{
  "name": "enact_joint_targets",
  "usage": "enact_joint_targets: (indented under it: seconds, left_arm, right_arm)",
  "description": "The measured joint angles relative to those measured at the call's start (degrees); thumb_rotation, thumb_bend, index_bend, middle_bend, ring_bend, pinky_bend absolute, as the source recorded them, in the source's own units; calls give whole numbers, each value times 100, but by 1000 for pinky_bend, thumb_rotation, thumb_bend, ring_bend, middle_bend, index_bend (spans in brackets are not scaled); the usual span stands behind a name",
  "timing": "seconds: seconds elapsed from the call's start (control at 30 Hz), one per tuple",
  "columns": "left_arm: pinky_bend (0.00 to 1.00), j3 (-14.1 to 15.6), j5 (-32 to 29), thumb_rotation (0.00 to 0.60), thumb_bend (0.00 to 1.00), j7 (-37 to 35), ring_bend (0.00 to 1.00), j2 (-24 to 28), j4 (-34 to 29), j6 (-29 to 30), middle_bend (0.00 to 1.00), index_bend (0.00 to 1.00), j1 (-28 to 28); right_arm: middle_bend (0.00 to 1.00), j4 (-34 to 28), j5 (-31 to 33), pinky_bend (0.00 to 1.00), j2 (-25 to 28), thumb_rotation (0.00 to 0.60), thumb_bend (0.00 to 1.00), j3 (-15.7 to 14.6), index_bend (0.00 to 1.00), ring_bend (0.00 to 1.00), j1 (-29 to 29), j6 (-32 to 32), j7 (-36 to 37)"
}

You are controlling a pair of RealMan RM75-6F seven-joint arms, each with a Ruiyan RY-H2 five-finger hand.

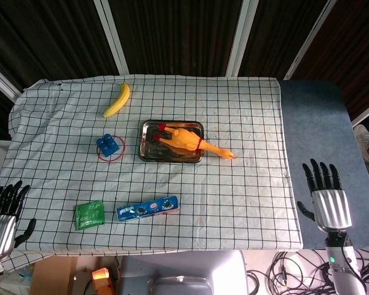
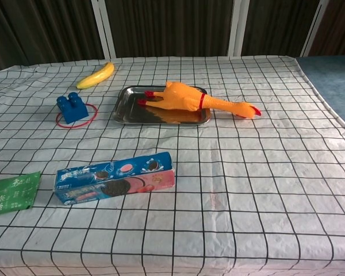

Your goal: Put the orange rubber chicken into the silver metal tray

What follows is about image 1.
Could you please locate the orange device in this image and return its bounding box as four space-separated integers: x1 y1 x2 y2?
90 267 115 295

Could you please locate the blue-grey table mat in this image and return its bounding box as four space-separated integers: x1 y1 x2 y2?
278 79 369 250

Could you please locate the orange rubber chicken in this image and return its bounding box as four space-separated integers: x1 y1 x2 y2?
153 122 237 160

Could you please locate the blue building block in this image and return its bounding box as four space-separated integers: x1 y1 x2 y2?
95 133 121 158

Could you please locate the blue pink cookie box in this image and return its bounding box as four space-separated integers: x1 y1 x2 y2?
116 195 181 222

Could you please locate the dark brown curtain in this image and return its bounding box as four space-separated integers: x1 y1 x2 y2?
0 0 369 142

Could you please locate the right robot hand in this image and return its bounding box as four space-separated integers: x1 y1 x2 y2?
296 158 353 232

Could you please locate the beige shoe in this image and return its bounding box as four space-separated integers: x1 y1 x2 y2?
352 124 369 164

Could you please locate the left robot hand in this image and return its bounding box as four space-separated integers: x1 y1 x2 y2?
0 180 38 260

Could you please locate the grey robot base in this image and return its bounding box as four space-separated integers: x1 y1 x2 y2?
116 250 250 295

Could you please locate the red rubber ring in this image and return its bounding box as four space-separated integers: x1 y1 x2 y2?
96 134 126 162

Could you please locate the white frame post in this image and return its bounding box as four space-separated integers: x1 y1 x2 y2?
283 0 338 81
225 0 260 77
0 59 23 101
351 97 369 127
93 0 130 76

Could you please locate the rectangular metal tray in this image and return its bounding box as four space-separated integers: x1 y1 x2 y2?
138 119 205 164

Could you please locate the white black-checked tablecloth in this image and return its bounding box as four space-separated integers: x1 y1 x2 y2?
0 74 306 262

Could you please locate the yellow banana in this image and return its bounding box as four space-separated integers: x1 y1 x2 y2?
102 82 132 119

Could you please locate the black floor cable tangle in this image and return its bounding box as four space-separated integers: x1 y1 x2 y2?
245 248 369 295

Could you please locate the green snack packet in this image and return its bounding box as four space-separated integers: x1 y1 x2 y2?
74 200 106 231

